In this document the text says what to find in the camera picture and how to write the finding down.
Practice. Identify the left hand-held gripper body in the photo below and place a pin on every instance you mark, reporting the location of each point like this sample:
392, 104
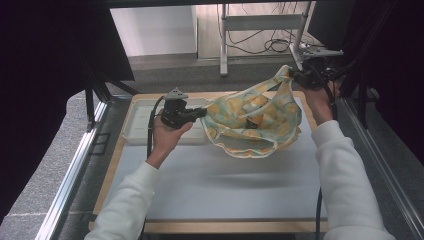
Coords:
173, 113

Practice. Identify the white plastic tray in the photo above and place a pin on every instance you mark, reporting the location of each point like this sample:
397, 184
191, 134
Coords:
143, 123

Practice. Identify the aluminium frame rail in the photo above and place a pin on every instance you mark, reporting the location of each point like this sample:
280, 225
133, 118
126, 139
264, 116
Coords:
73, 166
393, 180

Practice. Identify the yellow floral patterned garment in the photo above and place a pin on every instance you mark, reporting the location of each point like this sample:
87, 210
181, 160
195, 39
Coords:
263, 113

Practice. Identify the person's right hand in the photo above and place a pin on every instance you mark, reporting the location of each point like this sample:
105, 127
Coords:
318, 103

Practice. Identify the black frame crossbar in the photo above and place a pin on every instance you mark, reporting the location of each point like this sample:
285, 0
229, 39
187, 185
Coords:
216, 2

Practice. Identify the white metal desk frame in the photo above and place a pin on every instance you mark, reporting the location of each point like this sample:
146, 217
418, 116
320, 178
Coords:
263, 22

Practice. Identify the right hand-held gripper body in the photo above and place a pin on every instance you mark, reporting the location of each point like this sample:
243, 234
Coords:
316, 71

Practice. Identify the white wall panel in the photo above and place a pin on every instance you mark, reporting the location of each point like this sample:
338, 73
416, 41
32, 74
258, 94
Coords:
153, 30

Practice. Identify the black metal stand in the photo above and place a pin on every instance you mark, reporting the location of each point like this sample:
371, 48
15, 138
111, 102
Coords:
361, 100
90, 100

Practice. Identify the grey table mat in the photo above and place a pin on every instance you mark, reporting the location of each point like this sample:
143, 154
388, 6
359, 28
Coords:
216, 186

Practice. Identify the dark monitor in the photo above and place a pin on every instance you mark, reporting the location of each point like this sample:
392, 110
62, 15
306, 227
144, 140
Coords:
330, 23

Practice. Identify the person's left hand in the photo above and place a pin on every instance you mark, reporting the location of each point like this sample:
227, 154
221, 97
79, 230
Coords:
166, 136

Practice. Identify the black curtain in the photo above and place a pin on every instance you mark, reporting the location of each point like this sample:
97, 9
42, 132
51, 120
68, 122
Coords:
400, 66
40, 66

